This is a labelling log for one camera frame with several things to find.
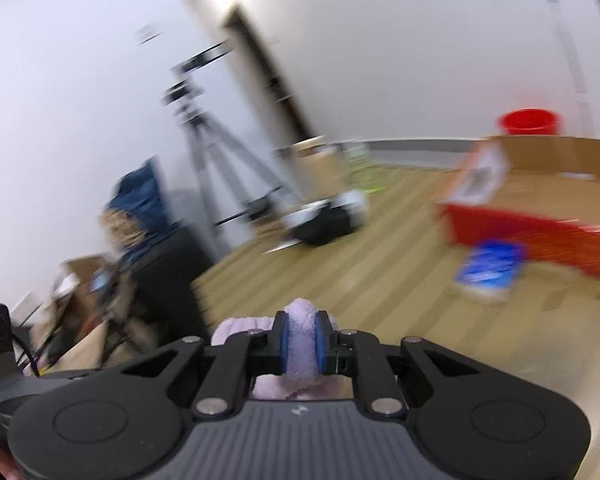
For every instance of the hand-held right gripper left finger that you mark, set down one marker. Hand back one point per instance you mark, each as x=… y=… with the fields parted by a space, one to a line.
x=283 y=344

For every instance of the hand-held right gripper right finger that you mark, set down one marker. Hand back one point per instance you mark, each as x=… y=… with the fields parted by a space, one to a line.
x=321 y=344

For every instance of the pink fluffy blanket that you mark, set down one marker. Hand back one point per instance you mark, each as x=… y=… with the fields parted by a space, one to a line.
x=302 y=340

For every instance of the large orange cardboard box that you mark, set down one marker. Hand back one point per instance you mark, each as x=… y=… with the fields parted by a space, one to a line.
x=540 y=200

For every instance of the black bag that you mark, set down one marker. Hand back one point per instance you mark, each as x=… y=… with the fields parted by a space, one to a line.
x=330 y=222

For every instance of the black cabinet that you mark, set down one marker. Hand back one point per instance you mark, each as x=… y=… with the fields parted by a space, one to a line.
x=165 y=280

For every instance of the green plastic item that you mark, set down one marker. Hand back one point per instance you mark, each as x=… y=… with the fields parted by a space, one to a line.
x=367 y=175

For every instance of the small brown cardboard box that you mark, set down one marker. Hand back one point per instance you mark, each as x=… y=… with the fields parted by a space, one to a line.
x=315 y=165

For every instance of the blue printed packet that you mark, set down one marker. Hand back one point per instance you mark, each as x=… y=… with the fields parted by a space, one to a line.
x=490 y=270

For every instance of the blue cloth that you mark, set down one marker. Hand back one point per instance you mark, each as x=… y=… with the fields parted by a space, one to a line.
x=140 y=200

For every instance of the red plastic bucket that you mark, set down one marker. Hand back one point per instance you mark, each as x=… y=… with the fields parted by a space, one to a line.
x=529 y=121

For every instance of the black camera tripod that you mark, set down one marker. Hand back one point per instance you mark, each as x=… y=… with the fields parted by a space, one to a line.
x=220 y=160

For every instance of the white wall pipe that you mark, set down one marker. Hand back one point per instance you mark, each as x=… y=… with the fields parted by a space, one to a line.
x=572 y=70

